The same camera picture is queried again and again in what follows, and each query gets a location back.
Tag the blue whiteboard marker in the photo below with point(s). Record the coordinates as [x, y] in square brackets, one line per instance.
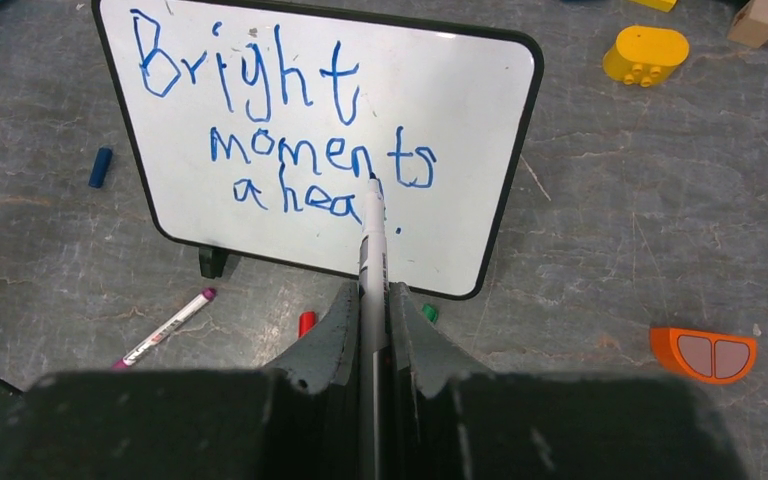
[374, 340]

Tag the purple whiteboard marker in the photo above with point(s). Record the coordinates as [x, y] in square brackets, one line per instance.
[206, 296]

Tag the green whiteboard marker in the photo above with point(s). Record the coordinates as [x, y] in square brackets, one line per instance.
[430, 312]

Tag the yellow oval block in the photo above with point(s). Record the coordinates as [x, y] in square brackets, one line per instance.
[645, 56]

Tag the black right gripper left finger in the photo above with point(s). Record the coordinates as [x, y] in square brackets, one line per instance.
[293, 418]

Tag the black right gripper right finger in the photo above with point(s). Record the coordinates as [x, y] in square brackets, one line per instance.
[457, 419]

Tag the beige wooden cube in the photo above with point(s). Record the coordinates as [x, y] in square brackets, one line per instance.
[750, 25]

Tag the yellow rectangular block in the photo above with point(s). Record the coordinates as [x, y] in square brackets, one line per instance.
[659, 5]

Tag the orange semicircle block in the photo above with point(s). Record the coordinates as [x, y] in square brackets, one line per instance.
[707, 357]

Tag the black framed whiteboard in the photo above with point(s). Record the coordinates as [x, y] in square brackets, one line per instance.
[256, 126]

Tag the red whiteboard marker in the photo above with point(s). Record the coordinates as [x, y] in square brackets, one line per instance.
[306, 321]

